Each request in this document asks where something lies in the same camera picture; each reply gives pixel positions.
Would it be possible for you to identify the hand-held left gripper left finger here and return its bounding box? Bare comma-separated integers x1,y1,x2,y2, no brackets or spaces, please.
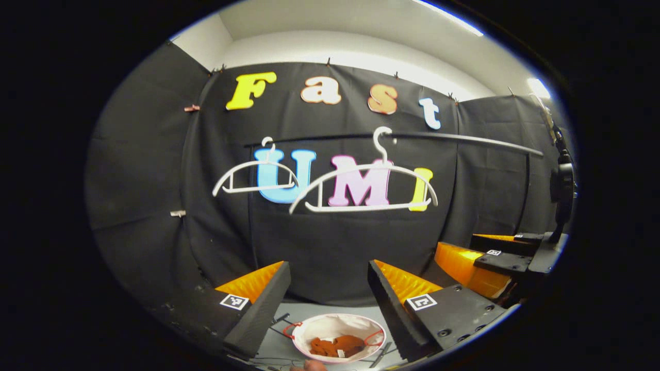
150,261,292,361

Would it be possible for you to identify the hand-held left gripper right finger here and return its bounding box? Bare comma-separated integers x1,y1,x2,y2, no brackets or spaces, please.
367,259,508,362

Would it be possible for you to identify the white laundry hamper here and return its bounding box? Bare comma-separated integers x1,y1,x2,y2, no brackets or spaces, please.
283,313,387,365

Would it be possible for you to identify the orange corduroy jacket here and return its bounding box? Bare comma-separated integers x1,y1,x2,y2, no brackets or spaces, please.
308,335,368,359

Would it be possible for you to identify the large white plastic hanger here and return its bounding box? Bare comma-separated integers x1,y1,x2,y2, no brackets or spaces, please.
289,126,439,214

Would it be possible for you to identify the small white plastic hanger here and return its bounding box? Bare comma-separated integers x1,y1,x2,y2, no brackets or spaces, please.
212,137,301,198

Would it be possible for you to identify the small ceiling light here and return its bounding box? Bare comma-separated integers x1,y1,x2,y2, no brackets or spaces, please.
526,77,552,101

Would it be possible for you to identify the black backdrop cloth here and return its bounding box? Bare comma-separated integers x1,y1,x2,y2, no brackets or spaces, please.
85,41,575,315

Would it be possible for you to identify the black clothes rack rail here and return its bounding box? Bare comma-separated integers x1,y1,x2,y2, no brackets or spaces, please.
245,131,545,232

